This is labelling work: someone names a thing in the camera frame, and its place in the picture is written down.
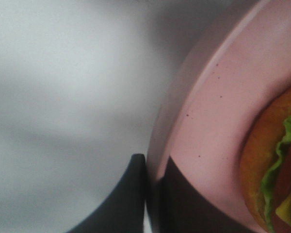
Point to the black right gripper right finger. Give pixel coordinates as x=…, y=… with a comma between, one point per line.
x=174, y=206

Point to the pink round plate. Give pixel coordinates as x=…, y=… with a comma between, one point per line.
x=241, y=62

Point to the burger with lettuce and cheese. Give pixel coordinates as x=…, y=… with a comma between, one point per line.
x=265, y=167

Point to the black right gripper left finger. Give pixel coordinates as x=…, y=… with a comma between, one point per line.
x=123, y=210

